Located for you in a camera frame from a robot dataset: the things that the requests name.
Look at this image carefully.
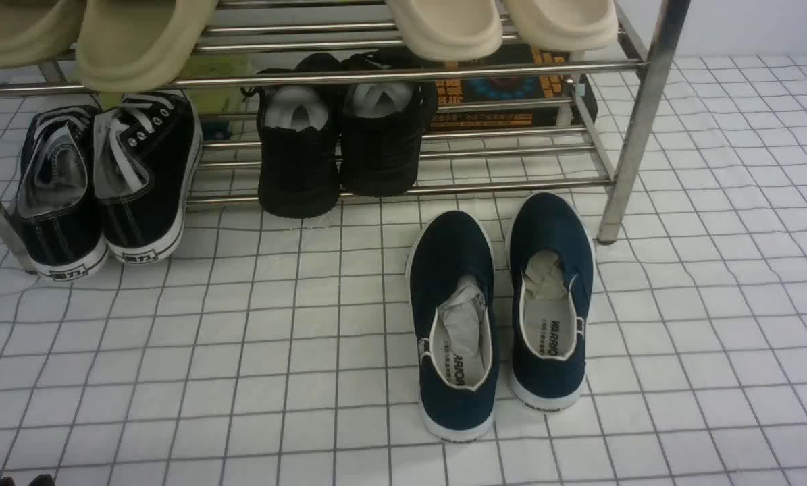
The olive foam slipper, far left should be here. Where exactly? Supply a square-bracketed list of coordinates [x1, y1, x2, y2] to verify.
[0, 1, 87, 69]

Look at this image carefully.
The navy slip-on shoe, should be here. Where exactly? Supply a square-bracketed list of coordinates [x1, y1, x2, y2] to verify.
[405, 210, 501, 443]
[506, 193, 596, 413]

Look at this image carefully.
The silver metal shoe rack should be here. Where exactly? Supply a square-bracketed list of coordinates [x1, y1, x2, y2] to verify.
[0, 1, 691, 275]

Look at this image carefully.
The cream foam slipper, right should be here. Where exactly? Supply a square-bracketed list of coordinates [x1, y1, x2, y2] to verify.
[503, 0, 619, 52]

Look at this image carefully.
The white grid floor cloth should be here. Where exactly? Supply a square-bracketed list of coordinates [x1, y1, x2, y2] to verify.
[0, 55, 807, 485]

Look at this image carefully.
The navy slip-on shoe, right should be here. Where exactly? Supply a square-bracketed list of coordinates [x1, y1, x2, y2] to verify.
[506, 193, 596, 413]

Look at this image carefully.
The black knit shoe, left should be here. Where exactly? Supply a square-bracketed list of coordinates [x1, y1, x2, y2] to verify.
[240, 85, 346, 219]

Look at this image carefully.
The black knit shoe, right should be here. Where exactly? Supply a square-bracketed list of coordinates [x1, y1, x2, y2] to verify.
[339, 80, 438, 197]

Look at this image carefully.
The black printed cardboard box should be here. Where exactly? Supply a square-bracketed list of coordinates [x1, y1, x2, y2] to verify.
[426, 43, 577, 132]

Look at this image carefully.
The black canvas sneaker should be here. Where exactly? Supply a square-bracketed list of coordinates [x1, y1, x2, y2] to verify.
[11, 105, 109, 282]
[93, 91, 203, 265]

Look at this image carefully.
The navy slip-on shoe, left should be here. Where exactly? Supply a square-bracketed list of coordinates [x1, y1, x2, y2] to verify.
[405, 210, 501, 443]

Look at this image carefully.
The olive foam slipper, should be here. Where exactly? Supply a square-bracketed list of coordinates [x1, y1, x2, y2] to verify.
[75, 1, 218, 93]
[0, 1, 87, 69]

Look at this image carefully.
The cream foam slipper, left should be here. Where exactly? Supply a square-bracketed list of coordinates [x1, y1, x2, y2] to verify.
[385, 1, 503, 62]

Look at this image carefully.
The cream foam slipper, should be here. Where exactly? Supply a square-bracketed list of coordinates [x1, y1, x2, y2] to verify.
[385, 1, 503, 62]
[503, 0, 619, 52]

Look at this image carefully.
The green cardboard box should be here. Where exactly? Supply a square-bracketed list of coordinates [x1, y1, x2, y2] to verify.
[99, 54, 255, 141]

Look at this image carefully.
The black knit shoe, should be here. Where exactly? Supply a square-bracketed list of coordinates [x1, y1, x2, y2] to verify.
[339, 80, 438, 197]
[240, 85, 346, 219]

